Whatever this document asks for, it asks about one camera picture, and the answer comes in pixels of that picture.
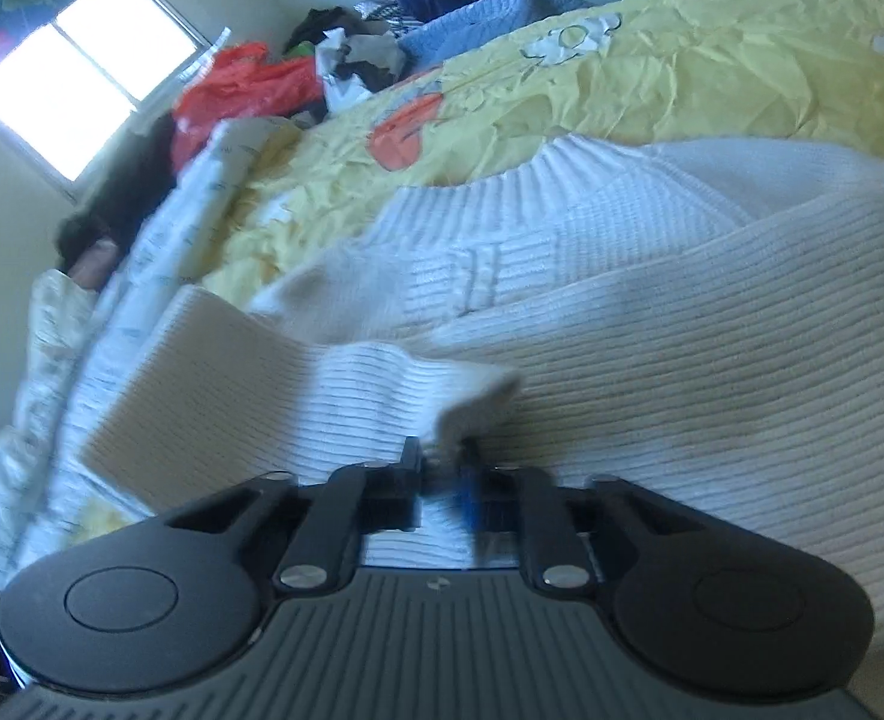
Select pink cloth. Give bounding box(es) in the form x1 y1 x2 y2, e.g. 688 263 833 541
67 238 118 291

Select red plastic bag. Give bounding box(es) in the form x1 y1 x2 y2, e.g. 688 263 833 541
170 43 327 170

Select black clothes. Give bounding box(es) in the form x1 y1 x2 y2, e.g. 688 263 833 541
56 116 181 271

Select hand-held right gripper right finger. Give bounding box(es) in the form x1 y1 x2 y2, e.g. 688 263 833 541
449 439 722 593

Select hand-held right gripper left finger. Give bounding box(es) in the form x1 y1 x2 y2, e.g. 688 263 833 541
163 437 423 595

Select window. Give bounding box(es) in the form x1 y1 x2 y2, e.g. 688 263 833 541
0 0 211 181

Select white and grey cloth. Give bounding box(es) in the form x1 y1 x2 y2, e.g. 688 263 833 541
314 28 405 113

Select black and green garment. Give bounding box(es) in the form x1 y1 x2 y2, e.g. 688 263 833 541
284 6 368 57

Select blue knit sweater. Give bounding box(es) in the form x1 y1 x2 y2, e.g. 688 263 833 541
397 0 593 72

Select white printed quilt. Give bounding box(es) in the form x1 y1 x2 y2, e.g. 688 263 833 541
0 120 300 590

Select yellow carrot-print blanket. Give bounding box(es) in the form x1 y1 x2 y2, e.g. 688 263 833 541
86 0 884 541

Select white knit sweater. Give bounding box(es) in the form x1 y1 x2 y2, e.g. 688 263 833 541
78 133 884 646

